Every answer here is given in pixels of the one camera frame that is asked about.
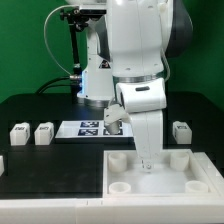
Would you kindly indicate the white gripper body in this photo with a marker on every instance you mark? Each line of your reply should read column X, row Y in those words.
column 141, row 105

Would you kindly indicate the white square tabletop part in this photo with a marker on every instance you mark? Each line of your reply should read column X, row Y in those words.
column 175, row 173

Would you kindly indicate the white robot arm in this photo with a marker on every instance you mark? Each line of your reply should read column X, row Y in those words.
column 128, row 44

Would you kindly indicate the white obstacle fence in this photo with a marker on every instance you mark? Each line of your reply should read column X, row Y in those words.
column 114, row 210

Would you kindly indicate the white block left edge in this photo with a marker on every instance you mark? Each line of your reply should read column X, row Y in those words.
column 1, row 165

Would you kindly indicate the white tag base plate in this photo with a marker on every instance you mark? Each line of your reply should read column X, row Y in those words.
column 90, row 129

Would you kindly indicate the black camera stand pole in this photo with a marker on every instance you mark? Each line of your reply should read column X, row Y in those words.
column 74, row 40

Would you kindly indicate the black camera on stand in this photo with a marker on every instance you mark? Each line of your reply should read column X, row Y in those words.
column 89, row 12

